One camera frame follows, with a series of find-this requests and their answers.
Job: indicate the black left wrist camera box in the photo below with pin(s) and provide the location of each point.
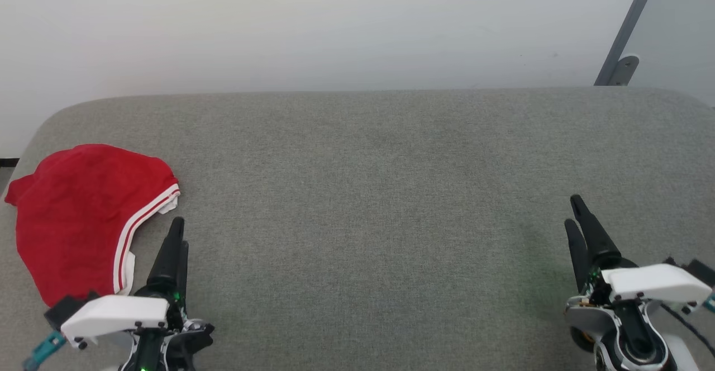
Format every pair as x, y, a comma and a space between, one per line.
64, 309

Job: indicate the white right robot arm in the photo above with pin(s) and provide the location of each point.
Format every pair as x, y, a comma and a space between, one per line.
684, 357

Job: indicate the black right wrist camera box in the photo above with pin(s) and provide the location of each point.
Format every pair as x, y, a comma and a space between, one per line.
701, 270

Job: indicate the white wrist camera cover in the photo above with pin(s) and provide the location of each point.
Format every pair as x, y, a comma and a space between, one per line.
111, 315
659, 282

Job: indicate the white left wrist camera cover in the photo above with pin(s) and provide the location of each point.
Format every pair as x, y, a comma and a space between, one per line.
111, 315

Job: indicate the black skirting strip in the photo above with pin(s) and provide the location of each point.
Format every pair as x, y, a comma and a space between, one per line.
8, 163

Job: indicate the red white sports jersey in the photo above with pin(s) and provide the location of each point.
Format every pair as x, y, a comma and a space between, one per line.
78, 220

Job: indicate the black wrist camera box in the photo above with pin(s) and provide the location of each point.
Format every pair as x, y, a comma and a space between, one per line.
701, 270
64, 309

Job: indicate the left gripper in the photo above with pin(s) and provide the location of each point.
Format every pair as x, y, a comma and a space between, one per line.
179, 340

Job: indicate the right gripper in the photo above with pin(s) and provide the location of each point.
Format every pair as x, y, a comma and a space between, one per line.
597, 315

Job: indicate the white right wrist camera cover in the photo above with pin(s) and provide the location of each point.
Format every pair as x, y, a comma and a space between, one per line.
659, 282

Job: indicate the grey metal post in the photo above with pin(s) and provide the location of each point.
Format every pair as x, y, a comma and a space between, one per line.
631, 19

